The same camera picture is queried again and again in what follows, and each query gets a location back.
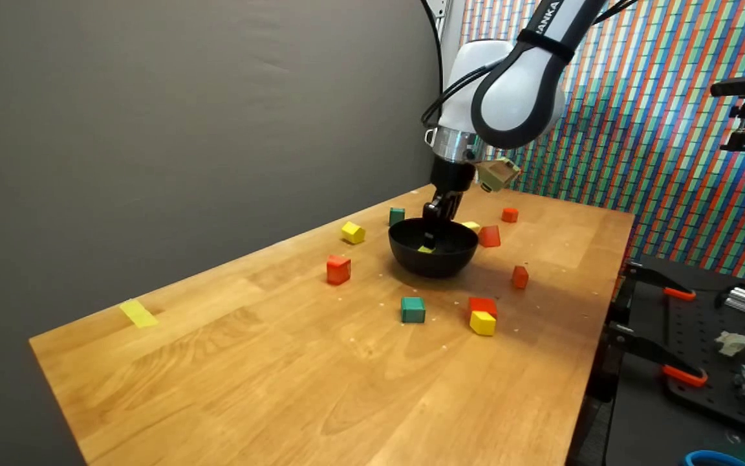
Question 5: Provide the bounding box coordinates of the red wooden cube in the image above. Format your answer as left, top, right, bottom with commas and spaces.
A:
324, 253, 354, 287

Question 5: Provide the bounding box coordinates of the beige wrist camera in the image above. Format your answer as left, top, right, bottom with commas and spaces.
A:
477, 158, 526, 194

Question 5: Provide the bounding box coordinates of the green wooden cube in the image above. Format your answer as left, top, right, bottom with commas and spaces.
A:
398, 295, 431, 326

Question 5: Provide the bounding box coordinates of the blue handled tool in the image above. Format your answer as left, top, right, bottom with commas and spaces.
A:
681, 449, 745, 466

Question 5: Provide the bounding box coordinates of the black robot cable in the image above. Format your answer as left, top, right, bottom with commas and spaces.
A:
423, 59, 498, 132

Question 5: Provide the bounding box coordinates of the grey fabric backdrop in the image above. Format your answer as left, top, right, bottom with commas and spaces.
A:
0, 0, 446, 466

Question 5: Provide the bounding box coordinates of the black bowl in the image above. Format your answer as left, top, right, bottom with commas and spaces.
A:
385, 216, 481, 281

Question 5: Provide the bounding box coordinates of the white crumpled item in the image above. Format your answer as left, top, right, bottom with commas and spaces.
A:
715, 330, 745, 357

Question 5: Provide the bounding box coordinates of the black pegboard bench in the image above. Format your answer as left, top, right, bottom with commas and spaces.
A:
574, 253, 745, 466

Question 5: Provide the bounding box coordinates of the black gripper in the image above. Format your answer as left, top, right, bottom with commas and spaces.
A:
423, 158, 478, 229

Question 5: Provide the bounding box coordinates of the yellow tape strip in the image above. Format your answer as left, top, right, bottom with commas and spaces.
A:
118, 297, 162, 331

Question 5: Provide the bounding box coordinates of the red wooden wedge block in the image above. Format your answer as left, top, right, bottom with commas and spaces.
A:
477, 222, 506, 251

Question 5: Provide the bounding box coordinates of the large yellow wooden block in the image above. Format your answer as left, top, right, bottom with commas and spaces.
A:
339, 221, 367, 247

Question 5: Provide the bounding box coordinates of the black clamp orange handle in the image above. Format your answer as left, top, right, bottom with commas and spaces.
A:
617, 256, 701, 305
608, 318, 712, 394

